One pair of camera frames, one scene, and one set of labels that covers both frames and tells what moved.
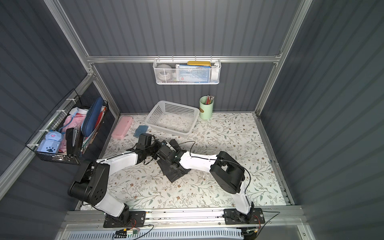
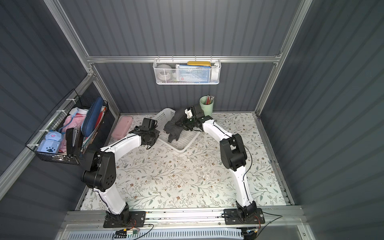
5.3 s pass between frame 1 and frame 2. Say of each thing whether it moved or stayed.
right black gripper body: moved
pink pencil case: stayed
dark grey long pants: moved
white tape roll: stayed
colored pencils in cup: stayed
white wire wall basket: stayed
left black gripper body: moved
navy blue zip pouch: stayed
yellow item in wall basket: stayed
